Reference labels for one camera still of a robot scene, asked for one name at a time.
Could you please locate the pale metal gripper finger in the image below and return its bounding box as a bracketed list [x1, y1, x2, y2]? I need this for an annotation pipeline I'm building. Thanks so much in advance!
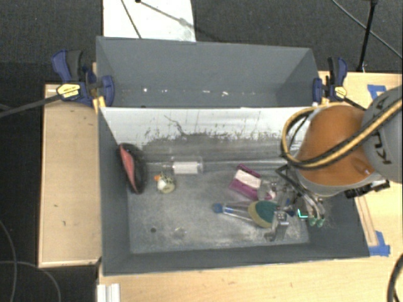
[269, 181, 288, 208]
[266, 210, 290, 243]

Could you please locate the green and yellow round sponge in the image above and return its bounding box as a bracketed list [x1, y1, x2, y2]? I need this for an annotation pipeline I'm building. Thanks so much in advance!
[247, 199, 280, 229]

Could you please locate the purple and white packet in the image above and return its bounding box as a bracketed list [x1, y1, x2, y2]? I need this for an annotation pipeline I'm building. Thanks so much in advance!
[228, 164, 263, 201]

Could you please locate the clear tube with blue cap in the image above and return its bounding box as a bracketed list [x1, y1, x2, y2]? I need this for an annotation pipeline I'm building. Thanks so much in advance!
[212, 201, 253, 222]

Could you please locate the grey metal bin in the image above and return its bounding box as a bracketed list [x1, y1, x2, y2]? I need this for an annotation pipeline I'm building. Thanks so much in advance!
[95, 35, 371, 277]

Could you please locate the clear plastic tube white label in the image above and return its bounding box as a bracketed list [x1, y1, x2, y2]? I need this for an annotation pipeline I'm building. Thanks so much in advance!
[147, 155, 204, 176]

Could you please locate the white and orange toy animal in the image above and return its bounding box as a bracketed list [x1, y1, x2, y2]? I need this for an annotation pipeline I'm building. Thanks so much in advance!
[154, 171, 176, 194]

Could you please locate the red and black brush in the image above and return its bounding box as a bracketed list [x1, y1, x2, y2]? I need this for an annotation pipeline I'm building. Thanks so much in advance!
[118, 143, 147, 195]

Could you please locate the pale wood board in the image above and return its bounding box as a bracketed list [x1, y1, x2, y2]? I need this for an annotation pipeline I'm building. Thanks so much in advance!
[37, 83, 103, 269]

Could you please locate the black cylinder on white bracket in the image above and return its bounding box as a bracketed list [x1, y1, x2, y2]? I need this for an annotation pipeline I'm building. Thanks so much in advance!
[344, 179, 391, 199]

